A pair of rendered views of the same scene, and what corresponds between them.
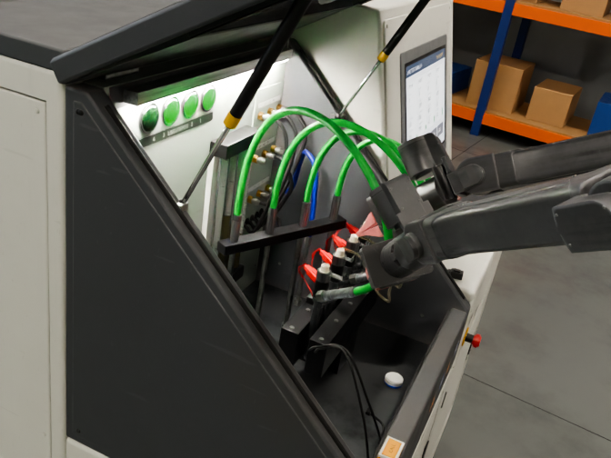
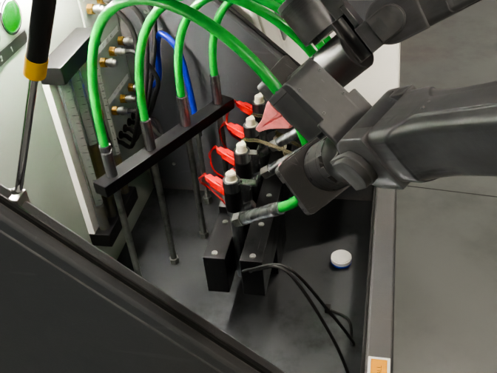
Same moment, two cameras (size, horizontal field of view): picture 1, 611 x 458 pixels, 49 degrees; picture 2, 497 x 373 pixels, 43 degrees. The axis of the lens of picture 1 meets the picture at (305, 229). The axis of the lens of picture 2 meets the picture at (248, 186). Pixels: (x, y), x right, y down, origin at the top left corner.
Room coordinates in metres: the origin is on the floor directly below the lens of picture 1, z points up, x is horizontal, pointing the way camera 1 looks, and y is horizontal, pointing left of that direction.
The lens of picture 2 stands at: (0.35, 0.00, 1.69)
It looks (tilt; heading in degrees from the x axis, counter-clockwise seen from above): 37 degrees down; 355
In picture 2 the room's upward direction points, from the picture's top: 6 degrees counter-clockwise
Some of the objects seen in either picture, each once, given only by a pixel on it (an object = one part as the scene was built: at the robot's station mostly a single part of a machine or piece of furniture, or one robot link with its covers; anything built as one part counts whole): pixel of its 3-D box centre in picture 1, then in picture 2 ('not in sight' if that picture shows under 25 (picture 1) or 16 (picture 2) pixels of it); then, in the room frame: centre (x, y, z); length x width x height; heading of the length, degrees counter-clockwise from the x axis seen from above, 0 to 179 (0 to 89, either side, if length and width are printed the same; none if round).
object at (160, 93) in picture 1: (223, 71); not in sight; (1.23, 0.20, 1.43); 0.54 x 0.03 x 0.02; 160
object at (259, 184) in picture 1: (267, 153); (115, 49); (1.45, 0.11, 1.20); 0.13 x 0.03 x 0.31; 160
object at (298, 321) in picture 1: (330, 326); (254, 225); (1.25, -0.09, 0.91); 0.34 x 0.10 x 0.15; 160
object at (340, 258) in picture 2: (394, 380); (341, 258); (1.19, -0.24, 0.84); 0.04 x 0.04 x 0.01
